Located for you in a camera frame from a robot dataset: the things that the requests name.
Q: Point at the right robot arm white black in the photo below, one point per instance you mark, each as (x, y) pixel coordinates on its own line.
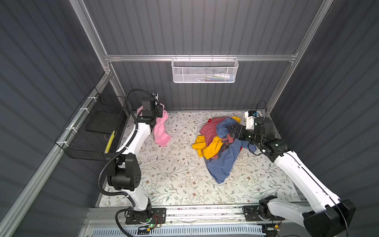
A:
(327, 214)

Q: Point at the maroon cloth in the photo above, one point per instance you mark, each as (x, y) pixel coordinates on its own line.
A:
(213, 142)

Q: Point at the yellow green object in basket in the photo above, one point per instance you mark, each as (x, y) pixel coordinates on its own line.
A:
(109, 143)

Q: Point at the pink cloth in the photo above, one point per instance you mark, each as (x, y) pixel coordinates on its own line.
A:
(160, 136)

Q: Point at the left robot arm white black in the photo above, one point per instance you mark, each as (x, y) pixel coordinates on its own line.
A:
(123, 172)

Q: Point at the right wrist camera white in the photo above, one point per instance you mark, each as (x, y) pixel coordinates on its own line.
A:
(250, 119)

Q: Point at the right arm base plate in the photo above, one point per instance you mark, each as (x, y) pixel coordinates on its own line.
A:
(253, 213)

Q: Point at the black pad in basket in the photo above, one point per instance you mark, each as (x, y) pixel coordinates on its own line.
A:
(103, 123)

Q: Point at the items in white basket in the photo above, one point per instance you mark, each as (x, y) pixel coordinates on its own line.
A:
(228, 78)

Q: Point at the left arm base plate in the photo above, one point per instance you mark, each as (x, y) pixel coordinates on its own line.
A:
(149, 216)

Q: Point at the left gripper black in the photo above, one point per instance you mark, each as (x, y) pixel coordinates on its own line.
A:
(159, 111)

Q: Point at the white ventilated cable duct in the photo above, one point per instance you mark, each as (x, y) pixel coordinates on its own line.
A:
(200, 231)

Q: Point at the white wire mesh basket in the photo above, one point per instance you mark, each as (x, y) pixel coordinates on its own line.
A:
(186, 69)

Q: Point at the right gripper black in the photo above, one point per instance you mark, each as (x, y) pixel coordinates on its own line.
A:
(241, 129)

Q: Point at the black wire basket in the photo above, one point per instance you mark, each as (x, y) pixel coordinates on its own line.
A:
(77, 143)

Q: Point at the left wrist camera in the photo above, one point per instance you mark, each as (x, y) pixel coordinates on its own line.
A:
(156, 97)

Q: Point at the floral table mat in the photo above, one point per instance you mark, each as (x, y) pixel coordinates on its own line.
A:
(176, 175)

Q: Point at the blue checkered cloth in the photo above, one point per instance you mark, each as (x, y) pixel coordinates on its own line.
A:
(221, 167)

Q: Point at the yellow shirt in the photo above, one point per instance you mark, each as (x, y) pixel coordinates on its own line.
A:
(200, 144)

